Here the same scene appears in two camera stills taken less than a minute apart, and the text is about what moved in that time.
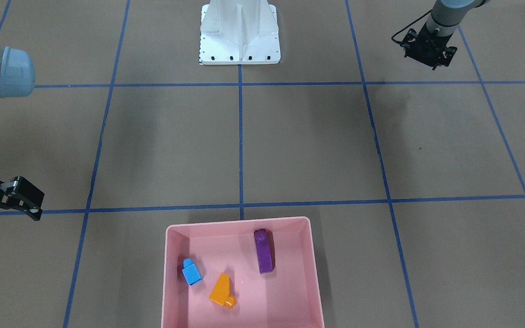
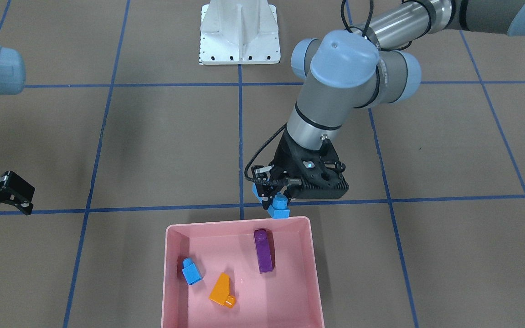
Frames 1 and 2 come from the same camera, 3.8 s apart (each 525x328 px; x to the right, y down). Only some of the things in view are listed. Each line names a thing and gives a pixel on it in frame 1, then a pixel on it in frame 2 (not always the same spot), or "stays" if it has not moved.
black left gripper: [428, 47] -> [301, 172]
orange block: [219, 293] stays
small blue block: [191, 272] stays
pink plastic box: [259, 274] stays
